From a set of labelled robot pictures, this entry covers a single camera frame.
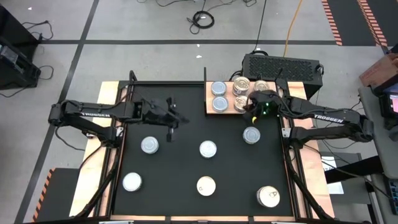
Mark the black mat orange striped edge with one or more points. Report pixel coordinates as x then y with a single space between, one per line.
59 196
351 18

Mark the cardboard box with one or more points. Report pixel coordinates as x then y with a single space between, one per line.
381 70

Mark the black table mat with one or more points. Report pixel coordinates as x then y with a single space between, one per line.
180 168

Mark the green label tuna can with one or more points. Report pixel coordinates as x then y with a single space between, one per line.
251 135
150 145
220 104
132 182
218 88
208 149

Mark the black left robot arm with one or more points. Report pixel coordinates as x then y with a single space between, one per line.
102 113

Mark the white paper sheet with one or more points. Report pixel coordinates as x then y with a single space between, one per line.
329 163

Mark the black keyboard blue keys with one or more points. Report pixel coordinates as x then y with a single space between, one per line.
394 191

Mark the black floor box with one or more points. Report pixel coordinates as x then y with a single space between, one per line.
12 28

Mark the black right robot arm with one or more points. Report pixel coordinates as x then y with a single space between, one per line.
326 116

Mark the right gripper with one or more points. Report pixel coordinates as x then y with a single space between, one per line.
267 105

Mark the black perforated computer case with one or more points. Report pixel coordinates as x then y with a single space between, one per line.
280 68

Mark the monitor with pink screen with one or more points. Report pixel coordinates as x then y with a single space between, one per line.
392 104

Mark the black stand leg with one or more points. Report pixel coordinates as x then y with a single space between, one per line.
354 170

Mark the black equipment case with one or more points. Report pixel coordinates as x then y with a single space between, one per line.
15 67

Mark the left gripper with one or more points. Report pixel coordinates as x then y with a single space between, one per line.
163 113

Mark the black shelf post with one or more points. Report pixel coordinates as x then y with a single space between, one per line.
205 74

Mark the wooden shelf board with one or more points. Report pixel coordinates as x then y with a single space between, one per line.
275 84

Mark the grey side table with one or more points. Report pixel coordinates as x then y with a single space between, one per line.
377 149

